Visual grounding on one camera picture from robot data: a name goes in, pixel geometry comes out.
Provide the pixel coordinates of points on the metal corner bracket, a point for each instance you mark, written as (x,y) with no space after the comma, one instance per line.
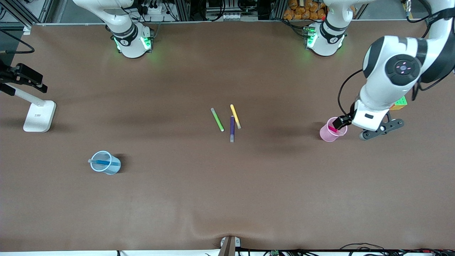
(26,30)

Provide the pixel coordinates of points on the white terminal block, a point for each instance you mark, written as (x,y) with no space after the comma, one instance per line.
(231,16)

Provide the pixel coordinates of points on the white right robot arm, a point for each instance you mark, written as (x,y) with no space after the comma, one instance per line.
(106,9)

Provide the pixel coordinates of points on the light blue plastic cup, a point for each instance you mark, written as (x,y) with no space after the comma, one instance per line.
(112,170)

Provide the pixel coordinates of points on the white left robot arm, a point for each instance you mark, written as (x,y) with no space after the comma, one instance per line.
(380,81)

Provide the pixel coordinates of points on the purple marker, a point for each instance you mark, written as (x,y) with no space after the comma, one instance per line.
(232,129)

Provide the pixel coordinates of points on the pink plastic cup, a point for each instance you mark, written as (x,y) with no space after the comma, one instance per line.
(327,137)

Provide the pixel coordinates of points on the white power strip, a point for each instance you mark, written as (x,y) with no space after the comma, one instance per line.
(156,9)

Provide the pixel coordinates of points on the green marker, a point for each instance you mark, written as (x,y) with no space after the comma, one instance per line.
(217,120)

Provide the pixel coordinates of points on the yellow marker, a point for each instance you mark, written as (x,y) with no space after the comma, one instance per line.
(234,113)

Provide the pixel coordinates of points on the blue marker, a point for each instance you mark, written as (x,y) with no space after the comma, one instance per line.
(101,162)

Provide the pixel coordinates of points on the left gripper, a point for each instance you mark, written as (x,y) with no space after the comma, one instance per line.
(340,122)

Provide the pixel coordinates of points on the colourful puzzle cube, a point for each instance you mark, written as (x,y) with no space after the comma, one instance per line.
(401,102)

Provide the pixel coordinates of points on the brown post with metal brackets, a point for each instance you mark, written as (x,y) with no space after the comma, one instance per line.
(229,247)

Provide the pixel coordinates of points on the orange packets pile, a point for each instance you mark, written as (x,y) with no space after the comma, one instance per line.
(302,10)

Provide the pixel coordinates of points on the pink marker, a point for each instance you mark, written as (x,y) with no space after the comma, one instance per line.
(333,129)

